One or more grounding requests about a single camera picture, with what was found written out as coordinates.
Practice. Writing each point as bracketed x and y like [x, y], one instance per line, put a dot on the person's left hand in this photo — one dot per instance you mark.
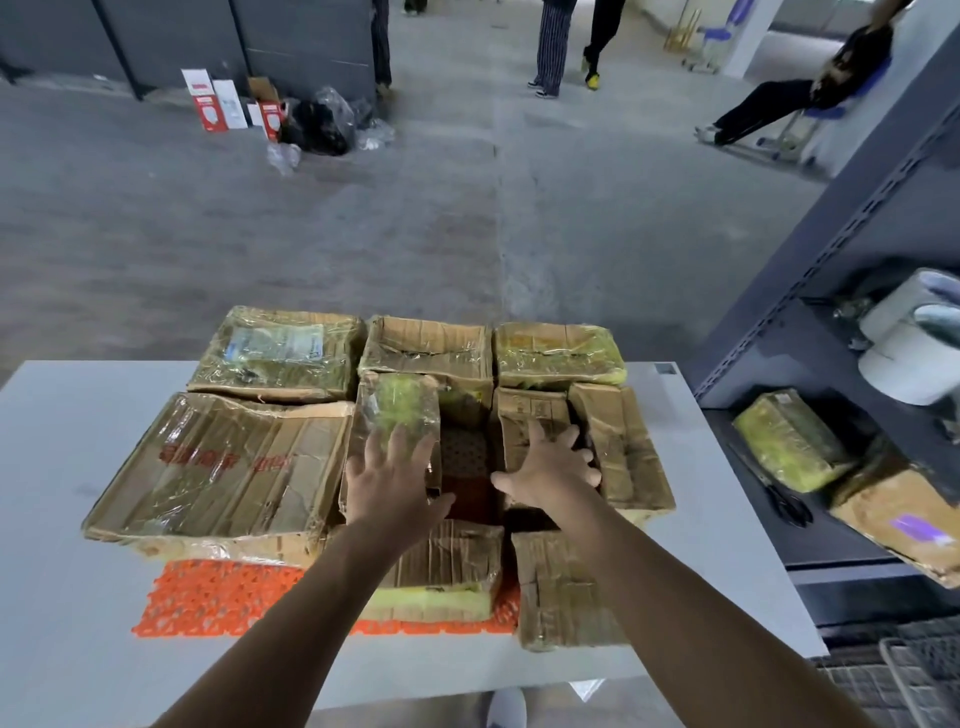
[394, 502]

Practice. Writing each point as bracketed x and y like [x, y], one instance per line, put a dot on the person's right hand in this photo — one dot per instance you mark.
[551, 480]

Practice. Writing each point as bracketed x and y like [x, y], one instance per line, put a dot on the yellow-green taped parcel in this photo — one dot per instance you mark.
[559, 356]

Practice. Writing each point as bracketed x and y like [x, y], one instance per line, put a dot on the large taped carton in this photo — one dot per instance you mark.
[217, 472]

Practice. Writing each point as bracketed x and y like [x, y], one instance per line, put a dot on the taped parcel with white label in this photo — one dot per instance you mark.
[277, 352]

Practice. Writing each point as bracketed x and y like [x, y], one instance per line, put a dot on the yellow parcel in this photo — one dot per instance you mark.
[791, 442]

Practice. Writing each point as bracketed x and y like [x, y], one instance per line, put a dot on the person's right forearm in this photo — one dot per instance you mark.
[712, 630]

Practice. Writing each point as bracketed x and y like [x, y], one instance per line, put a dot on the person's left forearm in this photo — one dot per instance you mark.
[285, 645]

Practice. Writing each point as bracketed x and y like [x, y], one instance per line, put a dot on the person's white right shoe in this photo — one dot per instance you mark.
[508, 709]

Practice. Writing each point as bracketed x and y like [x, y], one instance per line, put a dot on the white perforated plastic mat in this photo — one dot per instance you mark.
[465, 450]

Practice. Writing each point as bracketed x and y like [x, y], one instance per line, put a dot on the grey square table sticker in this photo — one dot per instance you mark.
[665, 368]

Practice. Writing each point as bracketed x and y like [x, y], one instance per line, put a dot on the orange perforated plastic mat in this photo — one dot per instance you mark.
[210, 596]

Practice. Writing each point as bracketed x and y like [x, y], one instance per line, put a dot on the crumpled white paper bag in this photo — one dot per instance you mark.
[586, 688]

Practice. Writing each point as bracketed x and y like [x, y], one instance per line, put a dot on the dark blue metal shelf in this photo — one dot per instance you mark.
[787, 300]

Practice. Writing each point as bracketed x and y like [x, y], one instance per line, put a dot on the white table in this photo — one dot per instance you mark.
[60, 450]

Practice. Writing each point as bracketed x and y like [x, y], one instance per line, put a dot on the clear plastic bag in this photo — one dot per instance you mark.
[336, 105]
[283, 159]
[375, 136]

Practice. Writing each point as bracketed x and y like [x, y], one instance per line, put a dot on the grey plastic lattice crate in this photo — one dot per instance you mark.
[862, 675]

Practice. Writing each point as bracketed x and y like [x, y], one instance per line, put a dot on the black rubbish bag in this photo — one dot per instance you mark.
[319, 131]

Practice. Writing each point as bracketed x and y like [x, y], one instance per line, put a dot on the white tape roll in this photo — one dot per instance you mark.
[892, 300]

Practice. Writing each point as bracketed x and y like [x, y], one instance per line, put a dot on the small red white carton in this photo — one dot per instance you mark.
[271, 122]

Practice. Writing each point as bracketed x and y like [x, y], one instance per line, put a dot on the tall red white carton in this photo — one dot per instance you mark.
[206, 109]

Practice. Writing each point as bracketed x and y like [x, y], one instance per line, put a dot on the blue plastic chair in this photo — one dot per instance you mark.
[720, 34]
[825, 112]

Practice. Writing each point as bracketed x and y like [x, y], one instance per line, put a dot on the small wooden stool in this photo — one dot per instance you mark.
[681, 34]

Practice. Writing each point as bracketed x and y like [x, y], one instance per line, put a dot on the grey folding partition screen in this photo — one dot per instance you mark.
[300, 37]

